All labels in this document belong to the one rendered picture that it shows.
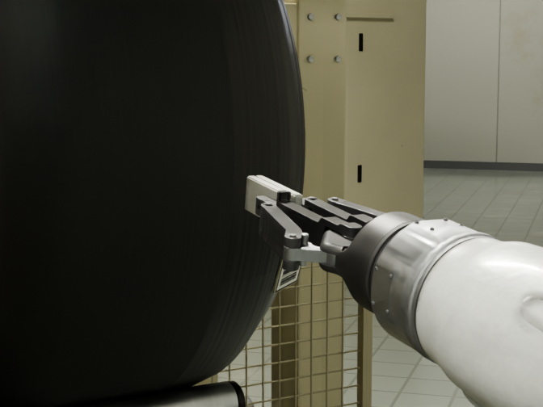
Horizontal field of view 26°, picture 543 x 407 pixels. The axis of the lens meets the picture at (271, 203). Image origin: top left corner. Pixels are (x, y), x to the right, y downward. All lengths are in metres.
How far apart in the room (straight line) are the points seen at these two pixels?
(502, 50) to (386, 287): 11.56
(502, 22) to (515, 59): 0.40
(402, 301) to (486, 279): 0.08
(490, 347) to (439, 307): 0.05
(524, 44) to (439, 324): 11.60
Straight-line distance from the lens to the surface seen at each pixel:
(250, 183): 1.00
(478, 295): 0.70
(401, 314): 0.76
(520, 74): 12.31
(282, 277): 1.17
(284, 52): 1.13
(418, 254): 0.76
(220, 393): 1.29
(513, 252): 0.72
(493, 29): 12.33
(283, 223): 0.88
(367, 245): 0.81
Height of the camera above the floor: 1.29
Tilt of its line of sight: 8 degrees down
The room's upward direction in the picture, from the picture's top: straight up
